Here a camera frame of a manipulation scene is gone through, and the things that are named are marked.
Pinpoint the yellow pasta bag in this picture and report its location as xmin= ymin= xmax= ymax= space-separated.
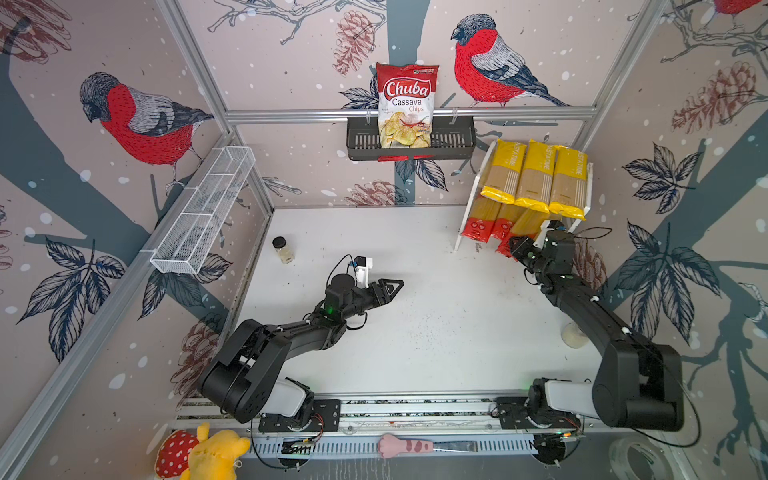
xmin=514 ymin=140 xmax=557 ymax=213
xmin=548 ymin=146 xmax=588 ymax=221
xmin=480 ymin=140 xmax=527 ymax=205

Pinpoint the yellow plush toy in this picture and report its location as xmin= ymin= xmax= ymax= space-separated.
xmin=180 ymin=423 xmax=251 ymax=480

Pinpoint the wooden two-tier shelf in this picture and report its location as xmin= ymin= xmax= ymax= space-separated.
xmin=454 ymin=140 xmax=594 ymax=250

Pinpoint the spice jar black lid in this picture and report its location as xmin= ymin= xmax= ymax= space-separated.
xmin=561 ymin=322 xmax=590 ymax=349
xmin=272 ymin=236 xmax=295 ymax=264

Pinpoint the red spaghetti bag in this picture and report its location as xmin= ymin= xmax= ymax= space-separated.
xmin=491 ymin=204 xmax=526 ymax=240
xmin=462 ymin=195 xmax=502 ymax=243
xmin=496 ymin=208 xmax=550 ymax=257

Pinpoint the pink handled scraper tool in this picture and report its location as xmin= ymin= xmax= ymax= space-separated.
xmin=377 ymin=434 xmax=479 ymax=459

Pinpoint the black hanging wire basket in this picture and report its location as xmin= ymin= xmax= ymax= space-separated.
xmin=346 ymin=116 xmax=476 ymax=161

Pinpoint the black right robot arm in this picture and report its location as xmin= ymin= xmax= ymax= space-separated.
xmin=509 ymin=230 xmax=685 ymax=432

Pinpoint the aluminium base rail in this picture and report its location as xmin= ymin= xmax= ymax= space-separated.
xmin=173 ymin=393 xmax=611 ymax=464

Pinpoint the clear tape roll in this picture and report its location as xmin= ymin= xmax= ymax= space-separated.
xmin=609 ymin=437 xmax=674 ymax=480

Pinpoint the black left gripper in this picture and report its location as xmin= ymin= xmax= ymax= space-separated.
xmin=340 ymin=280 xmax=403 ymax=322

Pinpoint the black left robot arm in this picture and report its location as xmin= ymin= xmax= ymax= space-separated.
xmin=196 ymin=274 xmax=405 ymax=427

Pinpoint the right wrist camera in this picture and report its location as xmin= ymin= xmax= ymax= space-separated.
xmin=535 ymin=219 xmax=567 ymax=248

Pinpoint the Chuba cassava chips bag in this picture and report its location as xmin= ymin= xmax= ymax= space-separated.
xmin=376 ymin=63 xmax=439 ymax=149

